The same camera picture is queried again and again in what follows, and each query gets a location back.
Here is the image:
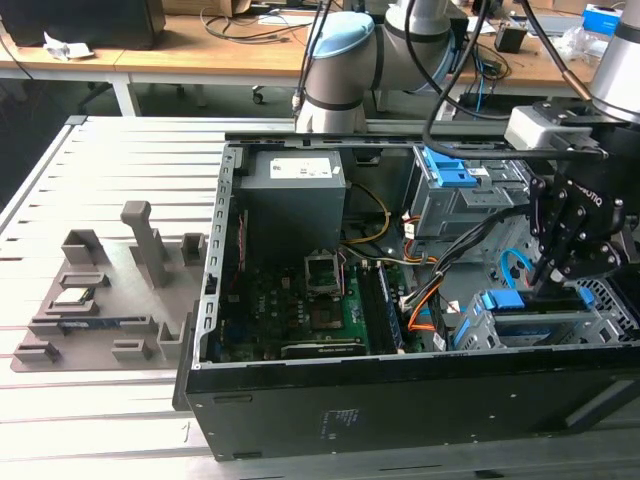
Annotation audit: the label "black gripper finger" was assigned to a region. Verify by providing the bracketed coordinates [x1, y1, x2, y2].
[527, 174, 589, 296]
[542, 242, 631, 301]

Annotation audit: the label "hard disk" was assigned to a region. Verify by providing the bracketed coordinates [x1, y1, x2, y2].
[451, 287, 596, 351]

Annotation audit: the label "grey metal disk bay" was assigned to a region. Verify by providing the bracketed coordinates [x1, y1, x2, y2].
[446, 285, 627, 352]

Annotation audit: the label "grey metal drive cage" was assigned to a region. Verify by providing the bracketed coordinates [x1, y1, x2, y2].
[403, 143, 539, 242]

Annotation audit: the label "blue drive cage latch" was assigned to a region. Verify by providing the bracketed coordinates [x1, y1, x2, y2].
[421, 143, 477, 190]

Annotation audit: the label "wooden desk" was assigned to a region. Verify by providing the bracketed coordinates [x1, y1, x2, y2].
[0, 13, 321, 117]
[449, 12, 616, 101]

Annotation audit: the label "clear plastic bag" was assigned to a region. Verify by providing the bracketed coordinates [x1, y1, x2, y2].
[554, 25, 610, 65]

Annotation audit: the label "blue and white box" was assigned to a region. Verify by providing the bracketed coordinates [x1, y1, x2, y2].
[582, 3, 624, 36]

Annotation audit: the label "flat silver box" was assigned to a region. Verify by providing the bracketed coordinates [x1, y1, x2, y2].
[537, 13, 586, 37]

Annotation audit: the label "blue RAM slot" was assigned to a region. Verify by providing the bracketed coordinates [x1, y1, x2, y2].
[375, 263, 405, 352]

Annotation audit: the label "black RAM slot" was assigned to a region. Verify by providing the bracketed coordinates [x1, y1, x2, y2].
[358, 265, 392, 355]

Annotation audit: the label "black speaker box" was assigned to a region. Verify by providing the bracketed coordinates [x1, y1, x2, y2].
[447, 14, 471, 51]

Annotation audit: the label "metal CPU socket cover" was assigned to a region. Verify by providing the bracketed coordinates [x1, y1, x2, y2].
[302, 248, 347, 302]

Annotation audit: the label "black open PC case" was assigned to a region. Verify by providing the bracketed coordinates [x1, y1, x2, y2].
[172, 118, 640, 464]

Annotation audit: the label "CPU socket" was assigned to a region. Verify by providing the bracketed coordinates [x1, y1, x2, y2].
[310, 305, 347, 333]

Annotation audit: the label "grey power supply unit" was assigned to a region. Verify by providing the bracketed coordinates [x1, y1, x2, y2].
[233, 148, 350, 254]

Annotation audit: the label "black graphics card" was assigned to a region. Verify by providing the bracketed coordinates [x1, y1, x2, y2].
[278, 338, 370, 359]

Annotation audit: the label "green motherboard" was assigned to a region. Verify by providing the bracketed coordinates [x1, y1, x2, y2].
[215, 239, 419, 362]

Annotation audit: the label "brown cardboard box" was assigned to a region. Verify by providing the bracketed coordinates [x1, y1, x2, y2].
[162, 0, 254, 16]

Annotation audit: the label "grey parts rack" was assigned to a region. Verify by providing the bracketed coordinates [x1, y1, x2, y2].
[9, 199, 209, 375]

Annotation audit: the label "blue RAM stick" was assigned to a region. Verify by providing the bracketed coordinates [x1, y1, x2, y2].
[56, 319, 122, 332]

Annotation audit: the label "silver CPU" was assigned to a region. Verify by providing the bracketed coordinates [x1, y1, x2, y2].
[53, 288, 94, 307]

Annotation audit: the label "large black box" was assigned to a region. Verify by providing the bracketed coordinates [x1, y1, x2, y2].
[0, 0, 167, 51]

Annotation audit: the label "crumpled white paper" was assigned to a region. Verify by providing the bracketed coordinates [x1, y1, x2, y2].
[42, 30, 96, 62]

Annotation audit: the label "thick black camera cable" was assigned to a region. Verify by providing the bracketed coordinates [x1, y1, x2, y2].
[421, 0, 610, 162]

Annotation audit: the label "blue disk wire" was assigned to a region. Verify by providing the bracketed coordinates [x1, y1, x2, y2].
[498, 246, 532, 290]

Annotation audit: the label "black cable bundle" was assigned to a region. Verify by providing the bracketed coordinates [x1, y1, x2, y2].
[399, 203, 532, 311]

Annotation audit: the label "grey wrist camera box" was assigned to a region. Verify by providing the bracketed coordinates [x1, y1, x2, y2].
[504, 102, 609, 161]

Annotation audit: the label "coloured power wires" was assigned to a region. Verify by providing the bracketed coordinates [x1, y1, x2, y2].
[402, 238, 442, 267]

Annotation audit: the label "thin blue cable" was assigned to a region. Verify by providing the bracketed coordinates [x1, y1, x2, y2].
[472, 52, 491, 121]

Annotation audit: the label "yellow wire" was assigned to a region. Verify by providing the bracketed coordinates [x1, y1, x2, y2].
[343, 183, 392, 246]

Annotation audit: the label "long orange wire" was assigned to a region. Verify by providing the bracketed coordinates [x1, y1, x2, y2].
[407, 277, 451, 334]

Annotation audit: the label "thin black hanging cable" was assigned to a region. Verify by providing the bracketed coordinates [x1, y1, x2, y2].
[291, 0, 329, 119]

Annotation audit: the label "red wire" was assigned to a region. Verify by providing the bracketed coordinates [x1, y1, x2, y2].
[237, 208, 250, 272]

